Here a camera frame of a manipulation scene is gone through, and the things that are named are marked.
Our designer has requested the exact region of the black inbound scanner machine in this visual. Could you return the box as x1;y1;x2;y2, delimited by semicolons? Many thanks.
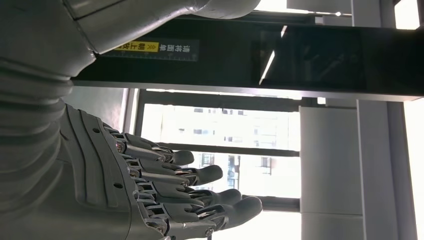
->
71;14;424;102

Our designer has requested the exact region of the yellow and black label sticker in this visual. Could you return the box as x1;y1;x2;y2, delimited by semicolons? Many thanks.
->
102;39;200;62

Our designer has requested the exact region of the dark window frame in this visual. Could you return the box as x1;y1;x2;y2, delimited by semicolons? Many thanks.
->
124;0;424;213

